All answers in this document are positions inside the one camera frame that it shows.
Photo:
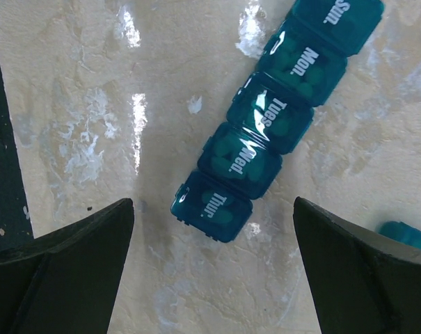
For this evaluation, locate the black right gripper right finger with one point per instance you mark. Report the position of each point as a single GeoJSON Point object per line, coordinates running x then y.
{"type": "Point", "coordinates": [360, 281]}

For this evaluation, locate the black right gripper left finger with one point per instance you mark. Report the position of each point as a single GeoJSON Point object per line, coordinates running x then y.
{"type": "Point", "coordinates": [67, 281]}

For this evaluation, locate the teal two-day pill organizer piece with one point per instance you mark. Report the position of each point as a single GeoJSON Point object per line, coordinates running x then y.
{"type": "Point", "coordinates": [401, 232]}

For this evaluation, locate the teal five-day pill organizer strip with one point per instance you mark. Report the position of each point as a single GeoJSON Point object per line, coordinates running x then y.
{"type": "Point", "coordinates": [299, 68]}

